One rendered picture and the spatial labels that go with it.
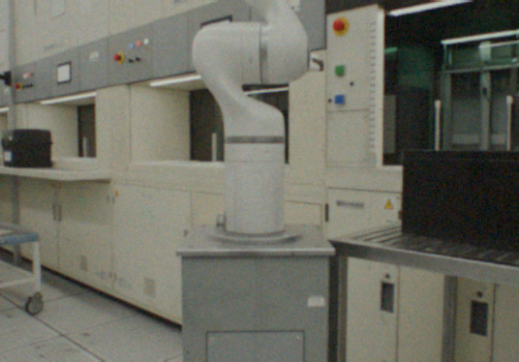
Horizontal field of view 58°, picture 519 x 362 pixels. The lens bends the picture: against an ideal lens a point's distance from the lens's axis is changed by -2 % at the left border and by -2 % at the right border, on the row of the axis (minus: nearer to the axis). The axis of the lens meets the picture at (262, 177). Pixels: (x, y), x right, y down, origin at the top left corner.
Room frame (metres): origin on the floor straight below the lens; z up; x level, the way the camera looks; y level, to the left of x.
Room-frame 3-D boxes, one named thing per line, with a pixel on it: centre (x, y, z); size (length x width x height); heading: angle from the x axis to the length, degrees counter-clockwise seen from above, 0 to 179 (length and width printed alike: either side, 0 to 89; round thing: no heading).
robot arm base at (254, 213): (0.97, 0.02, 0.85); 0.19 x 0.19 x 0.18
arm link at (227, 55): (0.97, 0.05, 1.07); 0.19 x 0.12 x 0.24; 86
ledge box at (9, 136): (3.26, 1.62, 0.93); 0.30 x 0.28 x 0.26; 43
